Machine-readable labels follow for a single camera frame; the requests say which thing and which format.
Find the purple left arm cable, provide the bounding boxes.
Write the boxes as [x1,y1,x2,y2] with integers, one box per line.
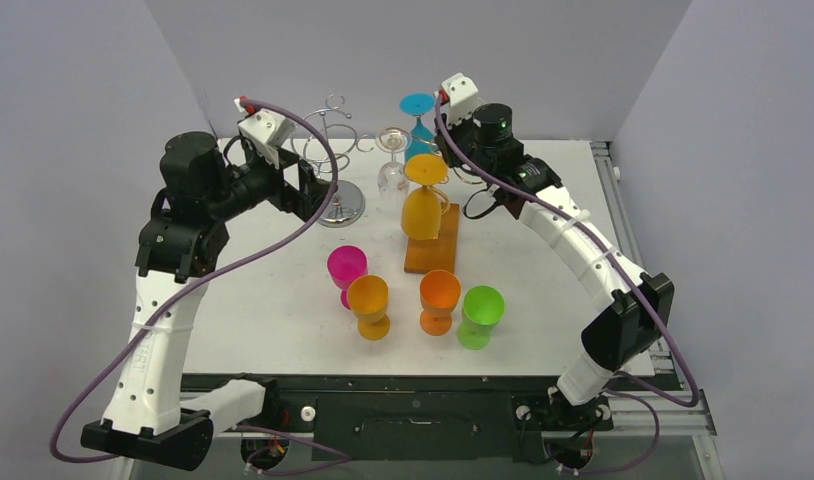
[49,97,340,464]

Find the orange plastic wine glass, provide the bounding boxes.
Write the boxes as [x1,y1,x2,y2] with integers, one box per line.
[419,270,461,336]

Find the gold wire glass rack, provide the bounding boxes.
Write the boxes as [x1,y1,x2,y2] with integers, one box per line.
[403,167,462,274]

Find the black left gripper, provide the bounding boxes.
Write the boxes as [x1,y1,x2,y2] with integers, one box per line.
[205,143,335,222]

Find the silver wire glass rack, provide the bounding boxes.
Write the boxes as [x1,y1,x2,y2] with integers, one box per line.
[290,94,371,228]

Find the clear small wine glass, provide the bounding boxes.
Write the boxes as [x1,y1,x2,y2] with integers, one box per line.
[375,126,412,203]

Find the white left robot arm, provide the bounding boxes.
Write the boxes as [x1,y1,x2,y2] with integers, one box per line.
[80,132,335,471]

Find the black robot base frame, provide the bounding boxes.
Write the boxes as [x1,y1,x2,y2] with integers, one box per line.
[181,372,680,480]

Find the pink plastic wine glass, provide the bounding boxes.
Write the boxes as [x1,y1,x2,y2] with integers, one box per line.
[326,245,368,309]

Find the blue plastic wine glass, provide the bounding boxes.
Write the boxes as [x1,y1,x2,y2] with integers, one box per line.
[399,92,437,163]

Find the yellow wine glass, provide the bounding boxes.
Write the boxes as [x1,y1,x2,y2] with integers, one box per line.
[346,275,390,341]
[401,153,450,241]

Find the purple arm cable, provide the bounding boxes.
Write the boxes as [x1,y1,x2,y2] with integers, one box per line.
[49,97,340,464]
[433,95,701,475]

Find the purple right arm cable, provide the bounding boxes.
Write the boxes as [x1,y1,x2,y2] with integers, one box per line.
[433,95,701,475]

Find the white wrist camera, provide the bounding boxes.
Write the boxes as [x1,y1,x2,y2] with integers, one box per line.
[440,72,482,129]
[234,96,295,169]

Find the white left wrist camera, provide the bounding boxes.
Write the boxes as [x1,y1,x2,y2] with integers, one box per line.
[234,96,295,169]

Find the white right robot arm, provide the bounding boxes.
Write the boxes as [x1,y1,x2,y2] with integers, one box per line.
[434,100,674,427]

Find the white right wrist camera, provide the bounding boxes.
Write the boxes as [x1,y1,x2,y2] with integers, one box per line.
[440,72,482,129]

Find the green plastic wine glass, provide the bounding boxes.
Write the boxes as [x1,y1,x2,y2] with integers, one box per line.
[456,285,506,350]

